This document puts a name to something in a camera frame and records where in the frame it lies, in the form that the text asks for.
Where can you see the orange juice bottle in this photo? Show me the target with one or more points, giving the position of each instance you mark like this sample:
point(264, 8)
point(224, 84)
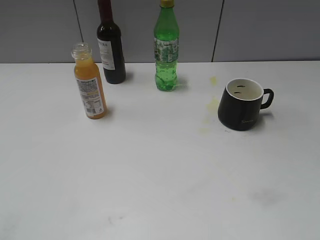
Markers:
point(88, 79)

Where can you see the black mug white interior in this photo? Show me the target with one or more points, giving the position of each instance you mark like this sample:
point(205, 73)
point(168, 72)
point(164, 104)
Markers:
point(241, 102)

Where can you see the dark red wine bottle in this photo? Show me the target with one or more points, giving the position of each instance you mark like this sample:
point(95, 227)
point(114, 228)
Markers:
point(110, 45)

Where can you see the green soda bottle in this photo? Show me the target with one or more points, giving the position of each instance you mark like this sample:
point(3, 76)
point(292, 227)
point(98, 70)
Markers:
point(166, 47)

